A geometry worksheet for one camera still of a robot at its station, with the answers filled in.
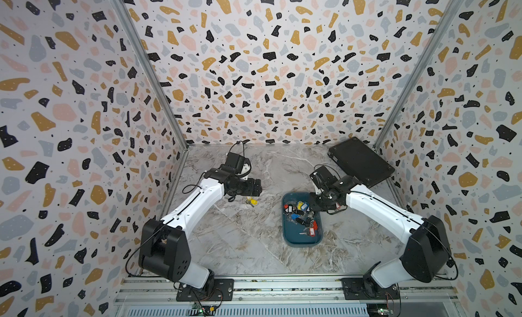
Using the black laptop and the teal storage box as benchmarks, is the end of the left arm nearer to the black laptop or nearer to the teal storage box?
the teal storage box

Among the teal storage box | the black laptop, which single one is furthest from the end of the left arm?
the black laptop

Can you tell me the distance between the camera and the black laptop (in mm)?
1084
